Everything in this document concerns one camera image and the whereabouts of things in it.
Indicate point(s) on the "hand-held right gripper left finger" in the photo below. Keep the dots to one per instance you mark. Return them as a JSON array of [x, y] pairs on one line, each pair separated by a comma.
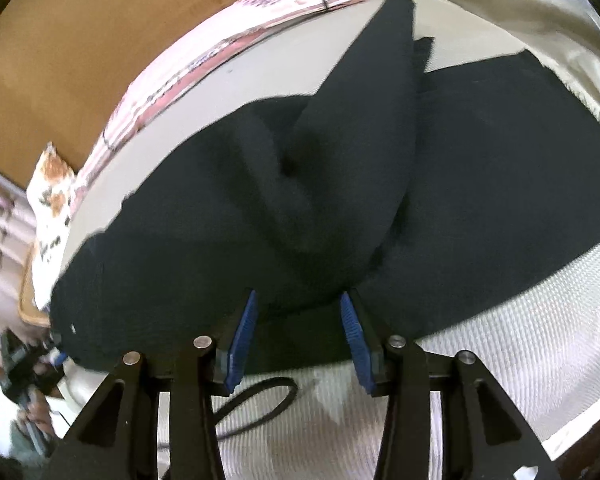
[[240, 345]]

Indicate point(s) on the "person's left forearm green sleeve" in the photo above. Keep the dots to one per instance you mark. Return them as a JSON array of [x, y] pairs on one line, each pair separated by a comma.
[[22, 442]]

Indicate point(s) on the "black pants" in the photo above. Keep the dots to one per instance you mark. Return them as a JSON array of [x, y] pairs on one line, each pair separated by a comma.
[[480, 185]]

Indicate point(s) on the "brown wooden headboard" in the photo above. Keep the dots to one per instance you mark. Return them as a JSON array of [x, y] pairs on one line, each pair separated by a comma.
[[80, 50]]

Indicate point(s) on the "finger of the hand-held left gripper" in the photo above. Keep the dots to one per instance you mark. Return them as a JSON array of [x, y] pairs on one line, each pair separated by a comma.
[[61, 358]]

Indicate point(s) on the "pink striped printed cloth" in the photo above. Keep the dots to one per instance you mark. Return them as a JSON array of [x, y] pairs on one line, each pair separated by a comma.
[[145, 100]]

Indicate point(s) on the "beige blanket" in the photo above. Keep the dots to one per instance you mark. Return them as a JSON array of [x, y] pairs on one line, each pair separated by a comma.
[[545, 20]]

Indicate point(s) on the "wicker chair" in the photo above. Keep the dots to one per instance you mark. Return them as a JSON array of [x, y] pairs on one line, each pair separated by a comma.
[[30, 305]]

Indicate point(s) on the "floral orange white pillow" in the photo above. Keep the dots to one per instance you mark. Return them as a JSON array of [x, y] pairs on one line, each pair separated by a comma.
[[50, 200]]

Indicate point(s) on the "pale pink curtain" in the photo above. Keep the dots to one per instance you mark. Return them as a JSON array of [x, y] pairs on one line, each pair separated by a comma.
[[0, 230]]

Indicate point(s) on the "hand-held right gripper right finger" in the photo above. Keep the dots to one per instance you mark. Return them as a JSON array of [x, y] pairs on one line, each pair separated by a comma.
[[356, 345]]

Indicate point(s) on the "white woven bed mattress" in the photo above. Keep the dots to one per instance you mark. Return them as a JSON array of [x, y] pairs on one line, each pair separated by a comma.
[[505, 360]]

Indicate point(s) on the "person's left hand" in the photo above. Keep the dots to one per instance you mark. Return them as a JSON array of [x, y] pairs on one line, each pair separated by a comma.
[[40, 412]]

